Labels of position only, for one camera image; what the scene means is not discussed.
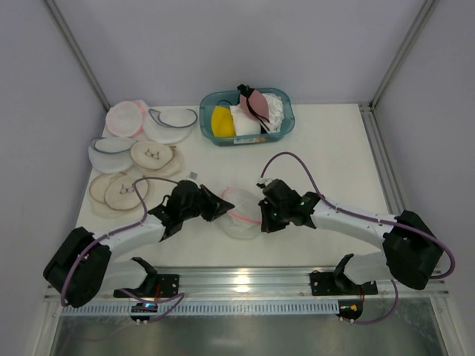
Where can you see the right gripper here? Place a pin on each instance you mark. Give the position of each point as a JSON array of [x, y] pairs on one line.
[[268, 213]]

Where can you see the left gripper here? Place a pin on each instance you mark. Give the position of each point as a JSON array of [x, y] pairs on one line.
[[207, 202]]

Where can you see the pink-trimmed mesh laundry bag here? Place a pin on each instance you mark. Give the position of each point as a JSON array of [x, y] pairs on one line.
[[244, 220]]

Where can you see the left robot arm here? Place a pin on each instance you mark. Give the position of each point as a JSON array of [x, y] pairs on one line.
[[86, 264]]

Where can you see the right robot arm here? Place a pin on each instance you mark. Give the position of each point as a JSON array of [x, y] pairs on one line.
[[406, 248]]

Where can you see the beige laundry bag upper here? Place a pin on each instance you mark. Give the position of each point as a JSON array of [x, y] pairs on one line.
[[153, 159]]

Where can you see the beige laundry bag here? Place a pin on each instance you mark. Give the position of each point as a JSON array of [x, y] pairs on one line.
[[153, 159], [113, 195]]

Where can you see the yellow bra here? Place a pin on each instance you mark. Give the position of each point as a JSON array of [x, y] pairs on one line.
[[222, 122]]

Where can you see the grey-trimmed open laundry bag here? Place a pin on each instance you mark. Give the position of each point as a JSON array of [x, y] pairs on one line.
[[169, 126]]

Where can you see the white lace bra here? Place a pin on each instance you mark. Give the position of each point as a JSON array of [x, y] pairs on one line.
[[276, 112]]

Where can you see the pink and black bra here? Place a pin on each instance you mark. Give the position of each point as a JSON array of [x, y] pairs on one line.
[[253, 103]]

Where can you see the beige laundry bag lower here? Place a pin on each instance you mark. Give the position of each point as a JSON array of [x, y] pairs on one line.
[[113, 195]]

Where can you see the grey-trimmed folded laundry bag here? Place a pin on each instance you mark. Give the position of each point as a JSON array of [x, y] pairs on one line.
[[110, 155]]

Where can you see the pink-trimmed laundry bag stack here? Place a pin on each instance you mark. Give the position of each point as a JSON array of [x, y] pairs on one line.
[[125, 119]]

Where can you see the teal plastic basket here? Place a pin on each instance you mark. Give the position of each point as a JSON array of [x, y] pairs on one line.
[[209, 102]]

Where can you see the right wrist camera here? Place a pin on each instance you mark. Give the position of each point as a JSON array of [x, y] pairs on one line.
[[263, 182]]

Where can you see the aluminium front rail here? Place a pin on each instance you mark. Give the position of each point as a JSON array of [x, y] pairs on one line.
[[265, 283]]

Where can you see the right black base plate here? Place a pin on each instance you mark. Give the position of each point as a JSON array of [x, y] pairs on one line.
[[327, 284]]

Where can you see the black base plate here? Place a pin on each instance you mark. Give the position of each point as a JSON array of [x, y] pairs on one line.
[[167, 285], [327, 284]]

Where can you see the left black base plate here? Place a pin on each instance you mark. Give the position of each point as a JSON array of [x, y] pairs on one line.
[[167, 285]]

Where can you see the slotted cable duct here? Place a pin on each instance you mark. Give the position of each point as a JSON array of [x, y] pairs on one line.
[[205, 308]]

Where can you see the right aluminium side rail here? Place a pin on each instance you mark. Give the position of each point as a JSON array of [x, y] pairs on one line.
[[390, 186]]

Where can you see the right aluminium corner post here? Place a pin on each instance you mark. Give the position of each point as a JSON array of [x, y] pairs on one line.
[[411, 37]]

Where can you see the aluminium corner post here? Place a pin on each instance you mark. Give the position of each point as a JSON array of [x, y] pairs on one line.
[[411, 37], [67, 34]]

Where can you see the left aluminium corner post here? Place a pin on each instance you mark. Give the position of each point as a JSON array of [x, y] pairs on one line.
[[67, 34]]

